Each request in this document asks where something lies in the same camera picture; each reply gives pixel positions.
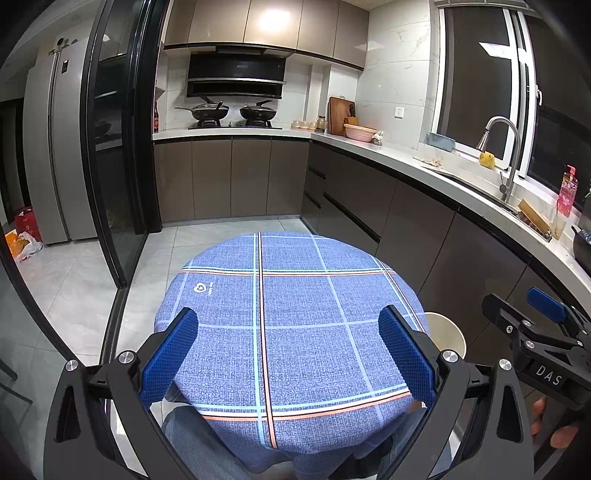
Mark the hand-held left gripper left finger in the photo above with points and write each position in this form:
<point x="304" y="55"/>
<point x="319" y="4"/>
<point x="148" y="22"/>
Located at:
<point x="168" y="355"/>

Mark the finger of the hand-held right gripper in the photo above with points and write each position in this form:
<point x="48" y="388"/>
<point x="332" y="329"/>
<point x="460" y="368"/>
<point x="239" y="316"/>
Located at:
<point x="501" y="314"/>
<point x="547" y="302"/>

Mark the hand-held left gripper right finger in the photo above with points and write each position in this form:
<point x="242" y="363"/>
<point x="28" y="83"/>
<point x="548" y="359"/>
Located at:
<point x="406" y="355"/>

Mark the white round waste bin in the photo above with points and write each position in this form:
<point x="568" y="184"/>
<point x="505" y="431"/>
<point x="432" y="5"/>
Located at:
<point x="443" y="334"/>

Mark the person's right hand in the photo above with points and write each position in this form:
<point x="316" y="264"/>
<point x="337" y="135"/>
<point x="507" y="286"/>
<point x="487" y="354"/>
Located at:
<point x="538" y="413"/>

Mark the black pot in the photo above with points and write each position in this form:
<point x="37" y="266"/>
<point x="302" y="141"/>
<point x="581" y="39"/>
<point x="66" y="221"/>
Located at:
<point x="582" y="249"/>

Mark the person's right leg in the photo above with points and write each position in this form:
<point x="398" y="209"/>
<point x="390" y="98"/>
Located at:
<point x="411" y="438"/>

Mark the person's leg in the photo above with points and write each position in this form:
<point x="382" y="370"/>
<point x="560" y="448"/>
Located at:
<point x="194" y="443"/>
<point x="411" y="438"/>

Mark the brown scrub pad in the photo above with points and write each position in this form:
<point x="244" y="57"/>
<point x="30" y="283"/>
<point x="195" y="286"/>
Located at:
<point x="534" y="217"/>

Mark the person's left leg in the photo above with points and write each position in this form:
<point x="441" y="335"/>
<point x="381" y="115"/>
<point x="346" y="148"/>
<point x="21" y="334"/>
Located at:
<point x="194" y="443"/>

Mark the blue plaid tablecloth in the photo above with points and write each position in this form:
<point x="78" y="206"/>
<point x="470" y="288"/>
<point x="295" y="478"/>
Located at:
<point x="300" y="346"/>

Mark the pink bottle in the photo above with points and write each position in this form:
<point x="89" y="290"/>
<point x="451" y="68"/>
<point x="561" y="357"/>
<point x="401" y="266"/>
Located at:
<point x="567" y="194"/>

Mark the steel sink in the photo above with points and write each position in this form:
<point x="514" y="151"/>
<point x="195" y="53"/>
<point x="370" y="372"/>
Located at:
<point x="480" y="189"/>

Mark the chrome faucet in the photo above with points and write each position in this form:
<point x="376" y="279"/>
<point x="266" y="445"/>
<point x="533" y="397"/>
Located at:
<point x="513" y="166"/>

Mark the beige dishcloth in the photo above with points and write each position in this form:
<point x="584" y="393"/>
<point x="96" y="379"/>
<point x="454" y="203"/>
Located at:
<point x="429" y="162"/>

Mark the white orange plastic bag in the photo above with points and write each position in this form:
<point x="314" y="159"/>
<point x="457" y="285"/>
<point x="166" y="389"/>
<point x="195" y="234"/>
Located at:
<point x="21" y="244"/>

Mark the red box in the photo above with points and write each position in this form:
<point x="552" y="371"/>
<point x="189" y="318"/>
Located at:
<point x="27" y="221"/>

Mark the brown lower cabinets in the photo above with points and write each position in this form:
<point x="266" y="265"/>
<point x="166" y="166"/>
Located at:
<point x="249" y="175"/>

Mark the grey kitchen countertop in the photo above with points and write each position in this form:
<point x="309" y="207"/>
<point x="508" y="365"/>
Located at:
<point x="369" y="147"/>

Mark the small white grey object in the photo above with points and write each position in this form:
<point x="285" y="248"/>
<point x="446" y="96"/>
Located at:
<point x="377" y="138"/>

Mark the grey refrigerator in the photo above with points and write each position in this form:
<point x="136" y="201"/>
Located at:
<point x="69" y="161"/>

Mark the black framed glass sliding door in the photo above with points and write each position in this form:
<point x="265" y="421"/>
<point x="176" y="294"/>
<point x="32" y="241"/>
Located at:
<point x="143" y="138"/>

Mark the woven basket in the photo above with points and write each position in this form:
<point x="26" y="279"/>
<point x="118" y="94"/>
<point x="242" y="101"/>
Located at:
<point x="359" y="133"/>

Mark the red sauce bottle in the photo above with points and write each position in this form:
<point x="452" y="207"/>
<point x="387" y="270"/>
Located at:
<point x="156" y="122"/>

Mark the white framed window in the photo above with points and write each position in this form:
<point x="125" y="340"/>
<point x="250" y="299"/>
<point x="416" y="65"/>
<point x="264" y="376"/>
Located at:
<point x="475" y="78"/>

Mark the gas stove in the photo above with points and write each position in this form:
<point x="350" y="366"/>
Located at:
<point x="231" y="126"/>

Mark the wooden knife block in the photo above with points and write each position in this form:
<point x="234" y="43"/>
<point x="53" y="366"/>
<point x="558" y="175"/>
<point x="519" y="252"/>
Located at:
<point x="352" y="121"/>

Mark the black wok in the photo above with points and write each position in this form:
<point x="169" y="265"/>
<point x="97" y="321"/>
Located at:
<point x="258" y="113"/>
<point x="210" y="112"/>

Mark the tall glass jar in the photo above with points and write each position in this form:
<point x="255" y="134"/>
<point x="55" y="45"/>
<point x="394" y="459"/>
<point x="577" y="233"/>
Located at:
<point x="321" y="123"/>

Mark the wooden cutting board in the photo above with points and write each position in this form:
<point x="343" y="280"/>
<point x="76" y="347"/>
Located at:
<point x="336" y="115"/>

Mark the black range hood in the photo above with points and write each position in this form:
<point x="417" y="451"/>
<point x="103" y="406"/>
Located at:
<point x="235" y="69"/>

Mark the beige upper cabinets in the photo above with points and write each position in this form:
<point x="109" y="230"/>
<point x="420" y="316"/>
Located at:
<point x="318" y="27"/>

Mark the black chair frame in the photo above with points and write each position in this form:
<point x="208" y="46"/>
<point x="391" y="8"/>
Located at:
<point x="8" y="369"/>

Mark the white wall socket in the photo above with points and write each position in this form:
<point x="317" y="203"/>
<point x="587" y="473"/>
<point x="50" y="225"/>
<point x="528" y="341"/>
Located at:
<point x="399" y="112"/>

